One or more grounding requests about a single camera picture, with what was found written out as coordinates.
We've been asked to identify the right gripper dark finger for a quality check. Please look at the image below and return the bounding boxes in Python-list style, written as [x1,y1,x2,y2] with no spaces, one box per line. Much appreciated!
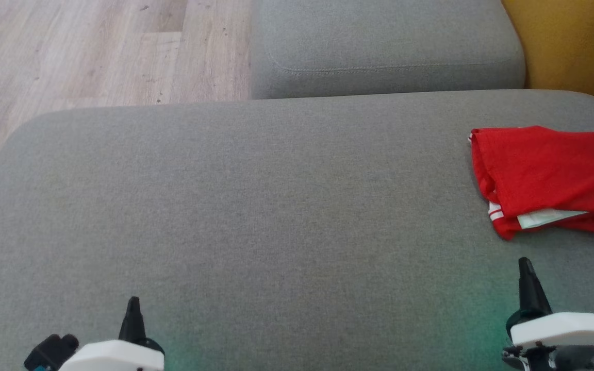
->
[507,257,553,324]

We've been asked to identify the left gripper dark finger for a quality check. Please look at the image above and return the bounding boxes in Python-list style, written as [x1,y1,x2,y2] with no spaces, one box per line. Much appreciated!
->
[119,296,147,344]

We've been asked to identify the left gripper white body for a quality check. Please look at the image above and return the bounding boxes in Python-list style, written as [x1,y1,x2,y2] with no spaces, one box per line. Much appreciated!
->
[59,338,165,371]

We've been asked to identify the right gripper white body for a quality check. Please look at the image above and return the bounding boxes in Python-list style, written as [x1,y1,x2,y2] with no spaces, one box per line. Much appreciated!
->
[502,312,594,371]

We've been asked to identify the wide yellow sofa backrest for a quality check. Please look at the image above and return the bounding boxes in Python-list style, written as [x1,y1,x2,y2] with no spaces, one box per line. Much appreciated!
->
[501,0,594,115]

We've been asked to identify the large grey sofa ottoman cushion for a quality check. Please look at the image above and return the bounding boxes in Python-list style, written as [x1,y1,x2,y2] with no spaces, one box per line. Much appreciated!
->
[0,89,594,371]

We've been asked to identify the red white garment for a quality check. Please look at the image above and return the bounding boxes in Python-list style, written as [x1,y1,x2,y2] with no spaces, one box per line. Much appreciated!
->
[468,125,594,218]

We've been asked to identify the grey sofa seat cushion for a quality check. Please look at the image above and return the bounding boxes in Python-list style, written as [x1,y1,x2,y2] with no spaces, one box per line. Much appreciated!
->
[250,0,526,100]

